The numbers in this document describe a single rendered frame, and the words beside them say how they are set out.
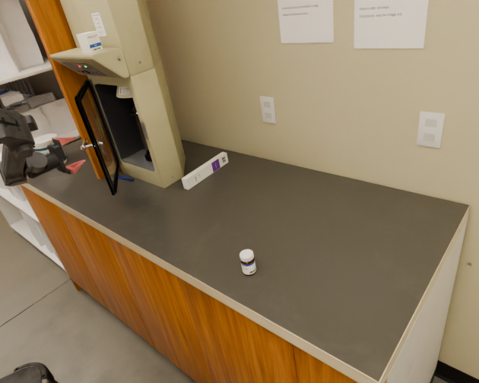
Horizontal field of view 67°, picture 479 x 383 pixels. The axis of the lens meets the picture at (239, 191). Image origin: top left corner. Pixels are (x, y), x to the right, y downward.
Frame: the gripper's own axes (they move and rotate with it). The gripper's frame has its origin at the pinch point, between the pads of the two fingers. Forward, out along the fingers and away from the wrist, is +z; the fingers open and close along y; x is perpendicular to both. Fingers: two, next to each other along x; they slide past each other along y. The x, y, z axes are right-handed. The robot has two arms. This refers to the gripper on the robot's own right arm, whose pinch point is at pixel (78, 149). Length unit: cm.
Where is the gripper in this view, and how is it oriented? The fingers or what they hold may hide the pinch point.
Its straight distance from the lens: 152.6
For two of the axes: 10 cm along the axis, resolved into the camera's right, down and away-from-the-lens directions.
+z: 6.4, -4.6, 6.1
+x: -7.5, -2.1, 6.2
